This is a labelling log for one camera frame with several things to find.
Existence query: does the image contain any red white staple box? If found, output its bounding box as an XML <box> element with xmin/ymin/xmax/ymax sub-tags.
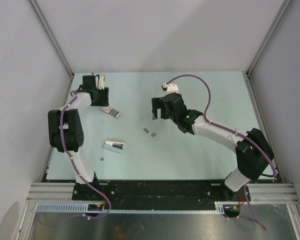
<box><xmin>99</xmin><ymin>106</ymin><xmax>121</xmax><ymax>119</ymax></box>

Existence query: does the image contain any light blue white stapler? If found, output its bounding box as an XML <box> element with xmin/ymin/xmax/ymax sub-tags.
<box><xmin>103</xmin><ymin>140</ymin><xmax>125</xmax><ymax>154</ymax></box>

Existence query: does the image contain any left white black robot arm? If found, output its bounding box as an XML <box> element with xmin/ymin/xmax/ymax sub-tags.
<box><xmin>48</xmin><ymin>74</ymin><xmax>109</xmax><ymax>200</ymax></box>

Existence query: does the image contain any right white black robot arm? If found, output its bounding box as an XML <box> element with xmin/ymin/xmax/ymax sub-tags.
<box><xmin>151</xmin><ymin>92</ymin><xmax>277</xmax><ymax>201</ymax></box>

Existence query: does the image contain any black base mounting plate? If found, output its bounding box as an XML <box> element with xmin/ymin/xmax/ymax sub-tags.
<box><xmin>72</xmin><ymin>180</ymin><xmax>250</xmax><ymax>211</ymax></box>

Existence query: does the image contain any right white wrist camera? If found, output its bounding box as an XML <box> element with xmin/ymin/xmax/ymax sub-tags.
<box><xmin>161</xmin><ymin>83</ymin><xmax>179</xmax><ymax>95</ymax></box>

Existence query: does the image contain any white slotted cable duct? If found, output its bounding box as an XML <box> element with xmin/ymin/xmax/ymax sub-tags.
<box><xmin>34</xmin><ymin>201</ymin><xmax>227</xmax><ymax>215</ymax></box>

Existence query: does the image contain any aluminium front rail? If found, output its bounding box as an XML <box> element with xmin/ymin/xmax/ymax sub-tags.
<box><xmin>26</xmin><ymin>182</ymin><xmax>299</xmax><ymax>204</ymax></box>

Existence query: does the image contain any left aluminium frame post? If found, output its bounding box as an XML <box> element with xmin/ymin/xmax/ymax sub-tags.
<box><xmin>27</xmin><ymin>0</ymin><xmax>74</xmax><ymax>79</ymax></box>

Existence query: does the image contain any aluminium frame post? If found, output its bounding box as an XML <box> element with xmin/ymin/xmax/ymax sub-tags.
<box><xmin>27</xmin><ymin>0</ymin><xmax>74</xmax><ymax>79</ymax></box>
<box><xmin>246</xmin><ymin>0</ymin><xmax>295</xmax><ymax>78</ymax></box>

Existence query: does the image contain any right aluminium frame post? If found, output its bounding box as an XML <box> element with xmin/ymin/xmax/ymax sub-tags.
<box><xmin>246</xmin><ymin>0</ymin><xmax>295</xmax><ymax>78</ymax></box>

